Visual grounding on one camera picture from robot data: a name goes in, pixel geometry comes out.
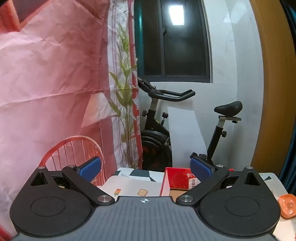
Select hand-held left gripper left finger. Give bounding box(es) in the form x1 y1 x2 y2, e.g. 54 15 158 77
29 156 115 206

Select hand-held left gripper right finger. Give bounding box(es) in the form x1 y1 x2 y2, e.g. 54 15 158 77
176 156 266 206

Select red cardboard box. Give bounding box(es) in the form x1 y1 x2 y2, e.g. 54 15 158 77
160 167 235 197

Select white board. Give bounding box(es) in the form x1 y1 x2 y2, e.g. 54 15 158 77
167 106 208 168

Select grey geometric patterned tablecloth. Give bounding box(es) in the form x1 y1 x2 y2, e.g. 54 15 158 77
114 167 296 241

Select black exercise bike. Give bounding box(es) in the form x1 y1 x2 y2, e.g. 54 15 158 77
137 77 243 172

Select orange dish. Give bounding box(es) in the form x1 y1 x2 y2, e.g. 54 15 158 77
277 193 296 219

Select blue curtain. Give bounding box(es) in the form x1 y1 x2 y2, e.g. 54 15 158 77
277 0 296 193

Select pink printed backdrop cloth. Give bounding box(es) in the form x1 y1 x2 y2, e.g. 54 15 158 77
0 0 142 241

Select dark window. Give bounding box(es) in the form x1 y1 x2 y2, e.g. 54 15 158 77
134 0 212 83

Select wooden door frame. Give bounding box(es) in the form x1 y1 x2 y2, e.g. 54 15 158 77
250 0 293 174

